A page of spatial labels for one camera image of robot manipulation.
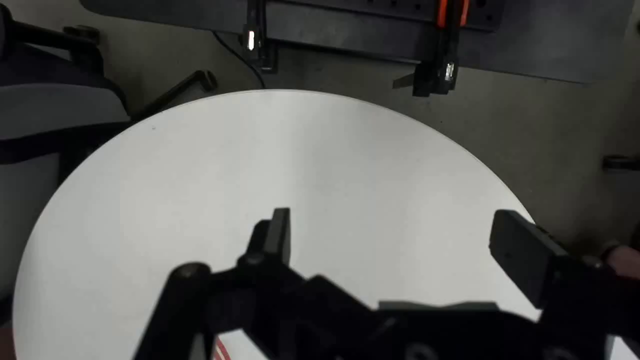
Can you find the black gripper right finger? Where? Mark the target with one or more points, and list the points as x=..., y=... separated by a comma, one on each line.
x=531, y=258

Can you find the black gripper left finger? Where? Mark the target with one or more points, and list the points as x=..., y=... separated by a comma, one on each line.
x=270, y=239

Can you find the white towel with red stripes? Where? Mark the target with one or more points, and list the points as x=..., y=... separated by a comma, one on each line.
x=230, y=347

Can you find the black perforated mounting board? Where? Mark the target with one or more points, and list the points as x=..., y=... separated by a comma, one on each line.
x=570, y=40

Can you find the grey mesh office chair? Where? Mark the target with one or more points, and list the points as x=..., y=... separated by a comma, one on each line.
x=55, y=96

